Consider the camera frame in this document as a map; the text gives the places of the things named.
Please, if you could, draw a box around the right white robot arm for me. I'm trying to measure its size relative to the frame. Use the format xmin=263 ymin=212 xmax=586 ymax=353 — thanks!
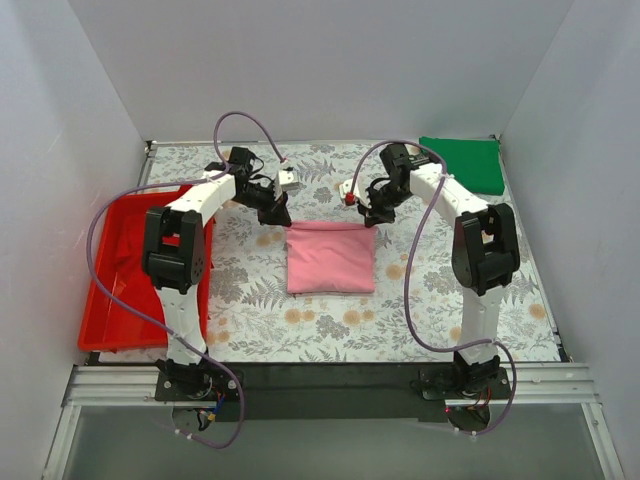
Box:
xmin=344 ymin=140 xmax=521 ymax=398

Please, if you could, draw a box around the aluminium frame rail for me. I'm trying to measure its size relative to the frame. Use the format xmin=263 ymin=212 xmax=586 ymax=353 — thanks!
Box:
xmin=43 ymin=362 xmax=623 ymax=479

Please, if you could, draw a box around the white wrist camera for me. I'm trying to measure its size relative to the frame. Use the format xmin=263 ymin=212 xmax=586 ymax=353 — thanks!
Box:
xmin=339 ymin=180 xmax=370 ymax=208
xmin=274 ymin=167 xmax=301 ymax=196

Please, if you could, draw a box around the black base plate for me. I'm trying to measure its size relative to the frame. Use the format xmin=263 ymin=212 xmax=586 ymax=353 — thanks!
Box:
xmin=155 ymin=360 xmax=512 ymax=426

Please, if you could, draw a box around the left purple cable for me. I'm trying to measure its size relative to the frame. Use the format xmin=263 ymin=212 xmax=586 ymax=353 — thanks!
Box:
xmin=86 ymin=110 xmax=291 ymax=450

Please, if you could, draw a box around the floral tablecloth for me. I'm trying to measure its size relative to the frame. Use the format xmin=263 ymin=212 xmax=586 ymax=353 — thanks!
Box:
xmin=147 ymin=142 xmax=561 ymax=362

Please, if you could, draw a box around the pink t shirt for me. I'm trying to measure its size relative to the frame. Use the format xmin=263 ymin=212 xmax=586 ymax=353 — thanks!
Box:
xmin=285 ymin=221 xmax=377 ymax=294

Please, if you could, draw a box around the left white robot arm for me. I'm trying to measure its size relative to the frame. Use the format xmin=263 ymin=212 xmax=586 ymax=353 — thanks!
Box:
xmin=142 ymin=147 xmax=298 ymax=400

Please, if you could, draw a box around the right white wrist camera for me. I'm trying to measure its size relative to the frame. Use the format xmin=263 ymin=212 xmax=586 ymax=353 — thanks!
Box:
xmin=339 ymin=180 xmax=370 ymax=208

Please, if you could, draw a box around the red plastic tray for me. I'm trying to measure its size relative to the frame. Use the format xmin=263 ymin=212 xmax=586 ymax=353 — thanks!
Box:
xmin=78 ymin=189 xmax=213 ymax=351

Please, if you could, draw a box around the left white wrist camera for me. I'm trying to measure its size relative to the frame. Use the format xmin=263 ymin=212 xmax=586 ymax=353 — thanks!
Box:
xmin=274 ymin=167 xmax=301 ymax=196

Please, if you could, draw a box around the red t shirt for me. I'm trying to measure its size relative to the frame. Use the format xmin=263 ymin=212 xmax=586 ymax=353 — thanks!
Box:
xmin=96 ymin=185 xmax=192 ymax=290

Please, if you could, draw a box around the folded green t shirt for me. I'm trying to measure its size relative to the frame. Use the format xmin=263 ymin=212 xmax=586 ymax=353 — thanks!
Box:
xmin=419 ymin=136 xmax=505 ymax=196

